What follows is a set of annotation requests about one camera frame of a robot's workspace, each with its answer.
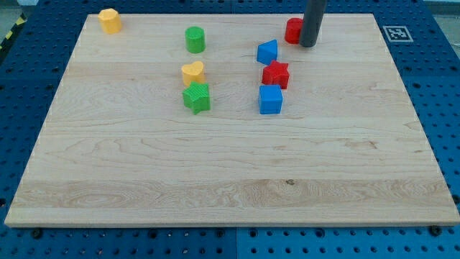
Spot red cylinder block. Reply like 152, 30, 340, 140
285, 18, 303, 44

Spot wooden board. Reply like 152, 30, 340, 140
5, 14, 459, 228

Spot green star block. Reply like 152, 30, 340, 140
183, 81, 211, 114

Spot blue cube block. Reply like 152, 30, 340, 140
258, 85, 283, 114

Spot yellow heart block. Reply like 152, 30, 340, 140
181, 61, 206, 87

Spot red star block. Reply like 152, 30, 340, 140
262, 60, 290, 90

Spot blue triangle block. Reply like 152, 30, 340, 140
256, 40, 278, 65

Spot green cylinder block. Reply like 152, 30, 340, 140
185, 26, 206, 54

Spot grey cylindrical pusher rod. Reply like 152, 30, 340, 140
299, 0, 327, 47

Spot yellow hexagon block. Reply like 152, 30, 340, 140
98, 8, 122, 34

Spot white fiducial marker tag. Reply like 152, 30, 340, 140
383, 25, 413, 42

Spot yellow black hazard tape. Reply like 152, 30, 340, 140
1, 13, 27, 53

